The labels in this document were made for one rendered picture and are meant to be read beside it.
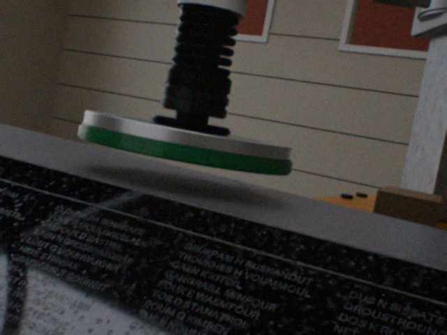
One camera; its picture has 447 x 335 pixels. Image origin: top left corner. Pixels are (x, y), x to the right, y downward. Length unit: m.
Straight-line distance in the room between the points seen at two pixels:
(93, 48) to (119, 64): 0.55
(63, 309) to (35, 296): 0.03
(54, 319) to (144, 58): 8.20
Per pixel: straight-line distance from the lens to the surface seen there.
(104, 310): 0.48
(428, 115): 1.38
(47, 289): 0.52
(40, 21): 9.44
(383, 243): 0.51
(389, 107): 6.93
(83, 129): 0.62
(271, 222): 0.50
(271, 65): 7.56
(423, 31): 1.43
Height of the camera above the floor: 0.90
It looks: 4 degrees down
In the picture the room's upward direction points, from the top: 10 degrees clockwise
